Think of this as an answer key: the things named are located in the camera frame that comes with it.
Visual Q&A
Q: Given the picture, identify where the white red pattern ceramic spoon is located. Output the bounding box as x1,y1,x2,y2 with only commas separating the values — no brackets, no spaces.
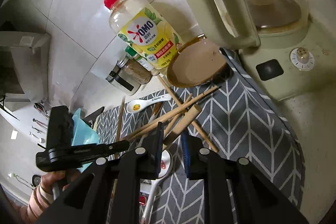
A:
140,150,173,223

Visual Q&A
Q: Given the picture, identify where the thick wooden handle utensil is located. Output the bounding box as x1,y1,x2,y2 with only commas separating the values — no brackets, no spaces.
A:
162,104,202,150

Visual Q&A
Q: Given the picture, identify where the wooden chopstick long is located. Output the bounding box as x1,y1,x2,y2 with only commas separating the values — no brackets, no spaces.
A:
157,75,220,153

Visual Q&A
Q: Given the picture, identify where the white duck ceramic spoon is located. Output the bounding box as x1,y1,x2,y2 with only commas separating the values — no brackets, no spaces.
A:
126,94,172,114

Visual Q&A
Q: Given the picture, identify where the pink left sleeve forearm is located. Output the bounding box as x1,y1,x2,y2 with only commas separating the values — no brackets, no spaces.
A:
13,184,54,223

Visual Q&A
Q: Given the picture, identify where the person's left hand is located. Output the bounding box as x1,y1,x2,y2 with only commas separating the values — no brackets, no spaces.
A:
40,169,81,194

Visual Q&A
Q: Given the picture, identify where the wooden chopstick dark tip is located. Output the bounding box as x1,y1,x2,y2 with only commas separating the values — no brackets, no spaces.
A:
122,86,219,141

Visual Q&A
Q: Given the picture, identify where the wooden chopstick at left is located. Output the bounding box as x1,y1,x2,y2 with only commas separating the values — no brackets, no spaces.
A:
114,95,127,160

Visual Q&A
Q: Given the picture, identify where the grey chevron table mat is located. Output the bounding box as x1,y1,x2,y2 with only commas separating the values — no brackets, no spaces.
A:
96,47,305,224

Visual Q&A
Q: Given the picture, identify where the steel and black canister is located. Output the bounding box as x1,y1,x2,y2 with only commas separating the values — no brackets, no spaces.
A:
106,59,141,96

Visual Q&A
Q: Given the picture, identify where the glass jar brown spice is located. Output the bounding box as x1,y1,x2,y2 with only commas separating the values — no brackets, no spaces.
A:
117,56,152,85

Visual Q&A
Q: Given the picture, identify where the green cap spice bottle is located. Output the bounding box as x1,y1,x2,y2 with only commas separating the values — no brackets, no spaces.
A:
125,46,159,76

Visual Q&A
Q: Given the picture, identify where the grey range hood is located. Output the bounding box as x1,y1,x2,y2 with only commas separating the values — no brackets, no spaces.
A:
1,31,51,103

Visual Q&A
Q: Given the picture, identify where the yellow OMO detergent bottle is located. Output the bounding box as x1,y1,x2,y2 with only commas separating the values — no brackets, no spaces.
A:
104,0,185,75

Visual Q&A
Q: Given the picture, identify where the green electric kettle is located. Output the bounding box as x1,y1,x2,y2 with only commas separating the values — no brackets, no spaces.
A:
187,0,335,101

